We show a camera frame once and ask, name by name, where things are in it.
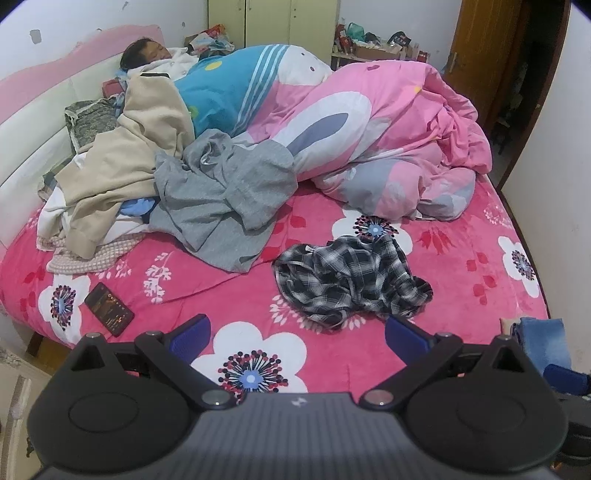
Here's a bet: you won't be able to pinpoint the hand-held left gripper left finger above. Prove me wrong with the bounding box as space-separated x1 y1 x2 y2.
60 314 236 411

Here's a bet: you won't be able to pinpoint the pink white headboard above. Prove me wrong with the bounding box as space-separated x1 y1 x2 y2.
0 25 167 245

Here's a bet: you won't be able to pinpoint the pink printed duvet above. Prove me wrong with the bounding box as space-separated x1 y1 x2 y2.
175 44 492 221

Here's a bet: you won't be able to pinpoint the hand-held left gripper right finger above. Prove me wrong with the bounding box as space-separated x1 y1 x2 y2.
359 315 539 411

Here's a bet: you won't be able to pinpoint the blue denim jeans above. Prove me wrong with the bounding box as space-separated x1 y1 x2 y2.
516 318 568 376

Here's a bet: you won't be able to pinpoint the white cloth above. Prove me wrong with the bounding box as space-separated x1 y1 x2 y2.
36 194 158 252

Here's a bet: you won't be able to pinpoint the black smartphone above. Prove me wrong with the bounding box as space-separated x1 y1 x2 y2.
84 282 136 337

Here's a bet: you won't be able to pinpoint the cream nightstand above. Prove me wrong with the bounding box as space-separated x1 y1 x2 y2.
0 351 51 462

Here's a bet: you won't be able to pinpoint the light blue cloth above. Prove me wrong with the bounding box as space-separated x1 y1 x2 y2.
119 198 155 217

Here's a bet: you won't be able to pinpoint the grey green knitted cloth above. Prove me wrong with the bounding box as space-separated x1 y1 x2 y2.
64 98 122 155

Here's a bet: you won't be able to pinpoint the black white plaid shirt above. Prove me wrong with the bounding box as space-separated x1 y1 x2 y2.
272 234 434 329

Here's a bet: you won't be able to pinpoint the shelf with clutter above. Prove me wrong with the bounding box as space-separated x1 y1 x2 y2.
330 21 432 70

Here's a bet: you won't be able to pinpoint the colourful clutter pile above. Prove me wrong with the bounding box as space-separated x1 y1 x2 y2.
185 25 237 58

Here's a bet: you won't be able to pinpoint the beige checked cloth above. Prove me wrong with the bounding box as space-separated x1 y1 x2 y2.
46 233 144 274

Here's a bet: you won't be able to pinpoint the wooden door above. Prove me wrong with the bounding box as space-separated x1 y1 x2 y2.
445 0 532 121

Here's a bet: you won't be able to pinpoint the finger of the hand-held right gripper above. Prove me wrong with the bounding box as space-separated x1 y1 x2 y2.
544 364 591 396

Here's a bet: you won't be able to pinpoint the beige jacket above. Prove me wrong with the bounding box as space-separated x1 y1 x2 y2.
39 74 197 259

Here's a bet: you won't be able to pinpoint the pink floral blanket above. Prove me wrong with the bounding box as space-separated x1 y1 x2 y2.
0 173 550 393

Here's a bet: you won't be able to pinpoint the grey garment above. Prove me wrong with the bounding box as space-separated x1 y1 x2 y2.
148 129 300 273

